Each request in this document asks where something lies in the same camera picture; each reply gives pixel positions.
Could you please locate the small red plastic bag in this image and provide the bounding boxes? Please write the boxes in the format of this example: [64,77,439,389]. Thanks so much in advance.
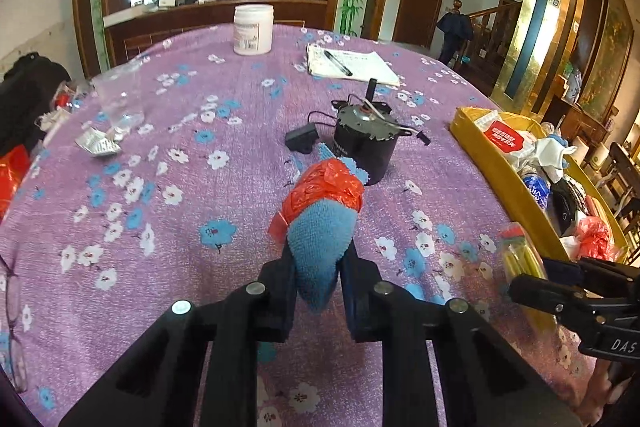
[268,158,365,243]

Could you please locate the black pouch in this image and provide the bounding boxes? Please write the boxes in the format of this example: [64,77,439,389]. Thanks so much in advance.
[545,179,586,238]

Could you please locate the large red plastic bag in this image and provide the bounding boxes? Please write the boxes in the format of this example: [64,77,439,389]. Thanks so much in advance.
[0,144,32,220]

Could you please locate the white plastic jar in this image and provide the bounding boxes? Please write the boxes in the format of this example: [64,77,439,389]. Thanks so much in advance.
[233,4,275,56]

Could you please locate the yellow cardboard box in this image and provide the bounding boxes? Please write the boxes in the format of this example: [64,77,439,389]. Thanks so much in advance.
[449,107,632,265]

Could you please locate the black motor cable plug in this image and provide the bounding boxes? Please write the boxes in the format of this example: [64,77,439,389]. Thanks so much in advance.
[400,127,432,146]

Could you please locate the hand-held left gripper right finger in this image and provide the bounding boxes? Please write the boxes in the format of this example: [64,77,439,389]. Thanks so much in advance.
[339,241,583,427]

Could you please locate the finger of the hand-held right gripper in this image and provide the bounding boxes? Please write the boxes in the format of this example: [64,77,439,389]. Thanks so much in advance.
[507,273,601,333]
[542,257,640,295]

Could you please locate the dark hanging jacket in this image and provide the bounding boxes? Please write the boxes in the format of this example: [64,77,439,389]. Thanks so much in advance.
[436,9,473,62]

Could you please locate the clear plastic cup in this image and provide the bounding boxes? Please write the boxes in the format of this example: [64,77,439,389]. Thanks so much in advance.
[90,69,146,138]

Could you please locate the person's right hand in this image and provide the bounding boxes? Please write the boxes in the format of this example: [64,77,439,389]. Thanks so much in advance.
[575,359,631,425]

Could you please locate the black electric motor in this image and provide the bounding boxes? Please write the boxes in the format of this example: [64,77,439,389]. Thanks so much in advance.
[332,78,416,186]

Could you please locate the white paper notebook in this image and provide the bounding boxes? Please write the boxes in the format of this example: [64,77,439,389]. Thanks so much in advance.
[306,44,401,88]

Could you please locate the blue snack packet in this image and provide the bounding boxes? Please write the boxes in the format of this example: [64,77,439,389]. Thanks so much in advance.
[522,172,551,212]

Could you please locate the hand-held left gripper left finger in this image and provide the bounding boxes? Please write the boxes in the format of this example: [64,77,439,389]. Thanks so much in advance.
[59,242,301,427]

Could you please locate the wooden counter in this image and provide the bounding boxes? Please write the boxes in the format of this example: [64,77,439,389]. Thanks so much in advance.
[102,0,331,68]

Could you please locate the small black capacitor box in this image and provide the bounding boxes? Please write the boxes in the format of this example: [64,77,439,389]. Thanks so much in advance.
[285,124,321,154]

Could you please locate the crumpled red plastic bag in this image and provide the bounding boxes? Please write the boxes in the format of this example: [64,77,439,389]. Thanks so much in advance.
[575,217,618,260]

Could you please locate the gold-framed painting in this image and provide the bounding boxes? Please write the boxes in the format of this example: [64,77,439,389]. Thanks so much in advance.
[580,0,636,122]

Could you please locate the wooden staircase railing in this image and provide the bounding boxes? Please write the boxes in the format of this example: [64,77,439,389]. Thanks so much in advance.
[462,0,523,88]

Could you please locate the black pen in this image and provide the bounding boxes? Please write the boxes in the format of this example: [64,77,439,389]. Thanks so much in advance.
[323,50,353,76]

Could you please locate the blue cloth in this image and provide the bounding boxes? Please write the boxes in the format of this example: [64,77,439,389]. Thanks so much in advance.
[286,142,371,312]

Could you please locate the black fabric bag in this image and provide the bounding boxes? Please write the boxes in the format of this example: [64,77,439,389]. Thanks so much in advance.
[0,52,73,158]

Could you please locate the silver blister pill pack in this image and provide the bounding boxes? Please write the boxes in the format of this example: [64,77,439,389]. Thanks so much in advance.
[75,129,123,158]

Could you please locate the thin-framed eyeglasses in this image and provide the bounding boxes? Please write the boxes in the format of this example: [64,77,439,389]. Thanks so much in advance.
[0,254,30,394]

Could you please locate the gold and blue pillar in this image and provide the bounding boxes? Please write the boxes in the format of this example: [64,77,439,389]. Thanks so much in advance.
[490,0,611,112]

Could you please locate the yellow pencil pack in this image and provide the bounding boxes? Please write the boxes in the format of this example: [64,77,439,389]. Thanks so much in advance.
[500,222,556,333]

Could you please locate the crumpled plastic bags bundle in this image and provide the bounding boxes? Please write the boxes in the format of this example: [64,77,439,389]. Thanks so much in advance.
[35,79,96,132]

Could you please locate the red and white packet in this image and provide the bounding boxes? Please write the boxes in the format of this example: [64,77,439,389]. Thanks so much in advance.
[482,117,538,168]

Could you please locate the dark wooden chair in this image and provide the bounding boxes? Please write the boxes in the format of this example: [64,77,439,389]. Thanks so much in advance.
[602,142,640,228]

